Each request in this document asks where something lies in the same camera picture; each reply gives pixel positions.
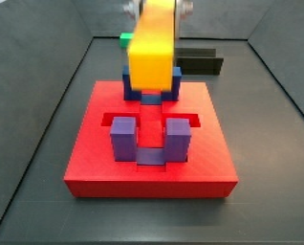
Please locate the yellow rectangular block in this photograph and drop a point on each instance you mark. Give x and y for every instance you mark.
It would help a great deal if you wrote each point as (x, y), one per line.
(151, 48)

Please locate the black U-shaped bracket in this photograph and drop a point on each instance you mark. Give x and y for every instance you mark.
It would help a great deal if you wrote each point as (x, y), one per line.
(198, 61)

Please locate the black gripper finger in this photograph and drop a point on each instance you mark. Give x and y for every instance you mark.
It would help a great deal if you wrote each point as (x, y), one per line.
(132, 8)

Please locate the purple U-shaped block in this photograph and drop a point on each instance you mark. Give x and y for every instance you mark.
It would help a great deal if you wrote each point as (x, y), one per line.
(152, 144)

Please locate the green zigzag block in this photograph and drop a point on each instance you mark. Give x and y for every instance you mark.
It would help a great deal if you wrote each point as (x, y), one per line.
(126, 37)

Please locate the dark blue U-shaped block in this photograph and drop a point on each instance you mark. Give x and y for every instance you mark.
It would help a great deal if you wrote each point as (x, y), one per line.
(151, 97)

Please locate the red board base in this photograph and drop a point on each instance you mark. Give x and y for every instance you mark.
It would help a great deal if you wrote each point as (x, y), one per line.
(206, 175)

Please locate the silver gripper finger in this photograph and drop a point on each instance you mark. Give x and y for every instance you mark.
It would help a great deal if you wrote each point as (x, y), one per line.
(183, 9)

